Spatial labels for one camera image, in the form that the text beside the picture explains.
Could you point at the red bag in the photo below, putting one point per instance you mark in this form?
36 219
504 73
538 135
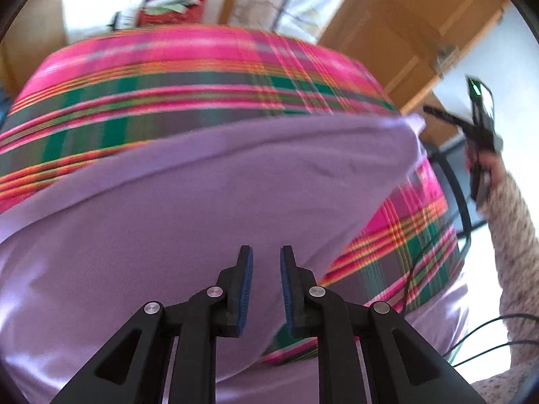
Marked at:
185 14

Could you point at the pink green plaid cloth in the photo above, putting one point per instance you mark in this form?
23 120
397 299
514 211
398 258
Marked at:
168 71

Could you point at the person's patterned fleece clothing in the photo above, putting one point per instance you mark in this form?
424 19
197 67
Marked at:
501 387

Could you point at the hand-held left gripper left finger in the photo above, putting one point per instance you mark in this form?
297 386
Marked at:
245 294

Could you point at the black mesh office chair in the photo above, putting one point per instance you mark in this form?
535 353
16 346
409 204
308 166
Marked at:
457 193

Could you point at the purple fleece pants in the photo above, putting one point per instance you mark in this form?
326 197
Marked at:
210 202

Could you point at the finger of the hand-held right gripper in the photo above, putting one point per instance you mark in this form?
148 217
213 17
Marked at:
446 117

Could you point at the person's right forearm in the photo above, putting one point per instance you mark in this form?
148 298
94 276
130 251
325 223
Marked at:
513 252

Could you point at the wooden door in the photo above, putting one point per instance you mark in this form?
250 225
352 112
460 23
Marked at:
400 17

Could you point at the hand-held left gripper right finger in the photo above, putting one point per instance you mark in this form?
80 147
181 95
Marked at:
287 294

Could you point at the printed translucent door curtain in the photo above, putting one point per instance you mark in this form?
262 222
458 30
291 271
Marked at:
261 0

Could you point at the person's right hand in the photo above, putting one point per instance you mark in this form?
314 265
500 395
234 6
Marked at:
497 170

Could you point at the wooden board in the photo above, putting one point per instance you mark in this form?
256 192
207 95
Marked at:
433 135

